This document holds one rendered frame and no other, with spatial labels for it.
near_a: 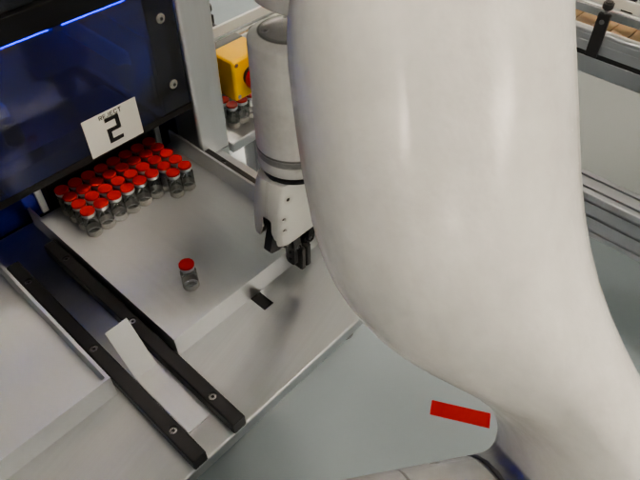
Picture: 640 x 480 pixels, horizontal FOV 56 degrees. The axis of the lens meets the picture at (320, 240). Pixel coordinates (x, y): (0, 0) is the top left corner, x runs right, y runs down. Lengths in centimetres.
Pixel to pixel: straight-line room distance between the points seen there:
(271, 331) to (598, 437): 60
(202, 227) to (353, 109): 74
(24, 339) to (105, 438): 19
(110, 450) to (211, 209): 39
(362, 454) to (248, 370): 95
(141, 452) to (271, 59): 44
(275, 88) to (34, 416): 46
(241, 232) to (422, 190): 73
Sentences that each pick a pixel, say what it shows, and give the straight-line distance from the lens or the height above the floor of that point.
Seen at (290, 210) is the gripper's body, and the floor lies 103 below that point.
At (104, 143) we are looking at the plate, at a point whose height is 101.
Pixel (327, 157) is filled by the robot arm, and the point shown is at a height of 140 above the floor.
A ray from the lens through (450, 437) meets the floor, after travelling 172.
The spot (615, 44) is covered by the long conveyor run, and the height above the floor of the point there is 92.
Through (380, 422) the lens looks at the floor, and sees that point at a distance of 171.
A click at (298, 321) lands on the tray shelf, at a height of 88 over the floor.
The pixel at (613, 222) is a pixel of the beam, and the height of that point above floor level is 51.
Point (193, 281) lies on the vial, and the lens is 82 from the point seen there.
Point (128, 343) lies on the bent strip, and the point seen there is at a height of 92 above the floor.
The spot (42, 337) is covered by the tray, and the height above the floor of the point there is 88.
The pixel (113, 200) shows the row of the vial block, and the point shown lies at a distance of 93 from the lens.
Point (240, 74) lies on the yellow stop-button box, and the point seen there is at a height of 100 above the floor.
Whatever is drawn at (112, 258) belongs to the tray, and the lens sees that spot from 91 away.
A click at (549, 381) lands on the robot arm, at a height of 135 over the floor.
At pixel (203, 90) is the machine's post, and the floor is 101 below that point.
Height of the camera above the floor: 152
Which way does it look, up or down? 46 degrees down
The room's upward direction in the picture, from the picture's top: straight up
